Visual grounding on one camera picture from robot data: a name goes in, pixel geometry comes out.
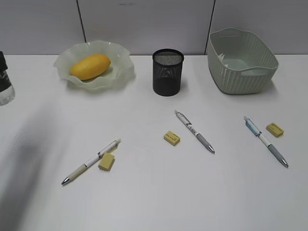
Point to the grey grip white pen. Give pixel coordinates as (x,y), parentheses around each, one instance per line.
(197,134)

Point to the white waste paper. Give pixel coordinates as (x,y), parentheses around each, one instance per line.
(221,58)

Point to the yellow eraser far right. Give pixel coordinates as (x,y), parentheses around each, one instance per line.
(275,130)

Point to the clear plastic water bottle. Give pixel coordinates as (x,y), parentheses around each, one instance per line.
(7,92)

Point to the beige grip white pen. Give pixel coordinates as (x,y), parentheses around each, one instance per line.
(91,161)

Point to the pale green plastic basket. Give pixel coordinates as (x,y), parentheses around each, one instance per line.
(251,64)

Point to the blue clip grey grip pen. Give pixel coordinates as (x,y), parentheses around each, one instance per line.
(258,133)

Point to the yellow eraser beside beige pen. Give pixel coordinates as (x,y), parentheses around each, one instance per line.
(106,162)

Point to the black mesh pen holder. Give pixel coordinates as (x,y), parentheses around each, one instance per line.
(167,70)

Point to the pale green wavy plate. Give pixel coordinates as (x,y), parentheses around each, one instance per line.
(119,73)

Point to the yellow eraser with label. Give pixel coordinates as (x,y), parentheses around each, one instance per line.
(172,138)

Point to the yellow mango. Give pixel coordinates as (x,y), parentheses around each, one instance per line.
(90,67)

